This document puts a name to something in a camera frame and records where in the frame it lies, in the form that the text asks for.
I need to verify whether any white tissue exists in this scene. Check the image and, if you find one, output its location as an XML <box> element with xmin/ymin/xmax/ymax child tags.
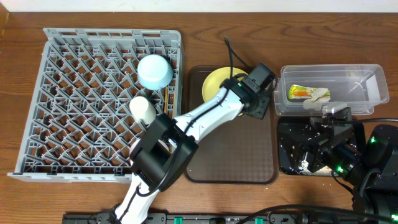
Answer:
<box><xmin>303</xmin><ymin>88</ymin><xmax>331</xmax><ymax>111</ymax></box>

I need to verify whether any yellow green snack wrapper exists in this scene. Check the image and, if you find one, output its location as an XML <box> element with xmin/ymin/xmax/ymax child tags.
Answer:
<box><xmin>288</xmin><ymin>85</ymin><xmax>317</xmax><ymax>100</ymax></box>

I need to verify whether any yellow plate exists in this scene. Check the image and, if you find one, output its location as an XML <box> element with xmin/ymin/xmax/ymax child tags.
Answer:
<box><xmin>201</xmin><ymin>67</ymin><xmax>230</xmax><ymax>102</ymax></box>

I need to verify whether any light blue bowl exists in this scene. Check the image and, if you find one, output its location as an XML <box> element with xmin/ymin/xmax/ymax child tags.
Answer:
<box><xmin>137</xmin><ymin>54</ymin><xmax>173</xmax><ymax>90</ymax></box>

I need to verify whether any white cup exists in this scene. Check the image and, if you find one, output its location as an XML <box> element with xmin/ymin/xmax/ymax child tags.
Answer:
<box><xmin>129</xmin><ymin>96</ymin><xmax>156</xmax><ymax>124</ymax></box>

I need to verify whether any white rice bowl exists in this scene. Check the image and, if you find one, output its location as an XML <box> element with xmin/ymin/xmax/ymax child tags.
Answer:
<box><xmin>129</xmin><ymin>138</ymin><xmax>141</xmax><ymax>155</ymax></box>

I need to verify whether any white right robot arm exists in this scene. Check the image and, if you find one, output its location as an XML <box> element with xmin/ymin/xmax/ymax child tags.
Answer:
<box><xmin>277</xmin><ymin>118</ymin><xmax>397</xmax><ymax>223</ymax></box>

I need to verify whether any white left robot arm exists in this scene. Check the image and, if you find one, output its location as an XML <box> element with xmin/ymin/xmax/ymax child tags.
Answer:
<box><xmin>109</xmin><ymin>77</ymin><xmax>274</xmax><ymax>223</ymax></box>

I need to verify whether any black tray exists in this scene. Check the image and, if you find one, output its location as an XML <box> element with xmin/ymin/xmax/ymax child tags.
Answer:
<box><xmin>277</xmin><ymin>117</ymin><xmax>371</xmax><ymax>177</ymax></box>

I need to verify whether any brown serving tray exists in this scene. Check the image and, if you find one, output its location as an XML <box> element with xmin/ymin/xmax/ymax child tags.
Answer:
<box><xmin>183</xmin><ymin>65</ymin><xmax>279</xmax><ymax>185</ymax></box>

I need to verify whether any clear plastic bin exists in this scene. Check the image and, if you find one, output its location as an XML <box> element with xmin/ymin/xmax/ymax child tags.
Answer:
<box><xmin>274</xmin><ymin>64</ymin><xmax>389</xmax><ymax>116</ymax></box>

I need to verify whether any right wooden chopstick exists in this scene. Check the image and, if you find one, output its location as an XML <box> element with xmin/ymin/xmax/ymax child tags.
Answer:
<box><xmin>171</xmin><ymin>92</ymin><xmax>176</xmax><ymax>118</ymax></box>

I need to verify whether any wooden chopstick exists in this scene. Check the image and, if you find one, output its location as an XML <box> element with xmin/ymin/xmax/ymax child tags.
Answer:
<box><xmin>164</xmin><ymin>86</ymin><xmax>169</xmax><ymax>114</ymax></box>
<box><xmin>171</xmin><ymin>92</ymin><xmax>176</xmax><ymax>118</ymax></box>

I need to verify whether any left wooden chopstick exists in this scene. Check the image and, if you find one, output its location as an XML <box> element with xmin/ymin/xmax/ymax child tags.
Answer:
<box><xmin>164</xmin><ymin>86</ymin><xmax>169</xmax><ymax>114</ymax></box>

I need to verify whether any grey plastic dish rack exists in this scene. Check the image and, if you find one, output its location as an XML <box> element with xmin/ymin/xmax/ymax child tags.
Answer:
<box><xmin>10</xmin><ymin>28</ymin><xmax>183</xmax><ymax>184</ymax></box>

